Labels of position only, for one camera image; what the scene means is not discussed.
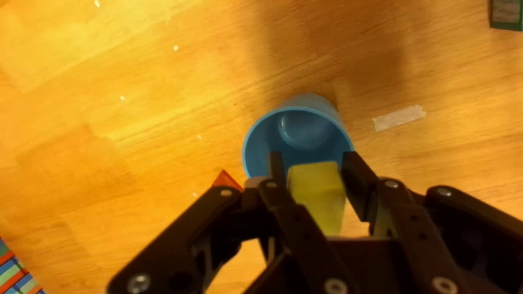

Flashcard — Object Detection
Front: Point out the colourful striped wall covering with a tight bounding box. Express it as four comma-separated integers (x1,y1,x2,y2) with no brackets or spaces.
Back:
0,236,44,294

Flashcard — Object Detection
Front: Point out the green block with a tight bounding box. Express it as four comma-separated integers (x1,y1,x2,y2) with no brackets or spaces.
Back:
487,0,523,33

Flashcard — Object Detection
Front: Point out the yellow block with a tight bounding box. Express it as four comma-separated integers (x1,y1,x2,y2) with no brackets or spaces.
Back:
286,161,348,237

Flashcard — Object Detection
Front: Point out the blue cup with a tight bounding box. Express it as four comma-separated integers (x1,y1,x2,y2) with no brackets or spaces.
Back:
241,92,357,182

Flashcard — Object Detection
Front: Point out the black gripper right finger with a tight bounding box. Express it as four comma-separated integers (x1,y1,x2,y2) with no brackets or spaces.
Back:
340,149,523,294

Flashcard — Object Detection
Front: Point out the clear tape strip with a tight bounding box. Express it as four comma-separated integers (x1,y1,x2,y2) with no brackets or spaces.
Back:
371,103,428,133

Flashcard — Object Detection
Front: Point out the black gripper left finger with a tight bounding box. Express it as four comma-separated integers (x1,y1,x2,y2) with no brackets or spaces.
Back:
105,151,361,294

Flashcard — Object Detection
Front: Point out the small orange triangular piece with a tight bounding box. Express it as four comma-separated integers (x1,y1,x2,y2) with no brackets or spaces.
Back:
211,169,245,193

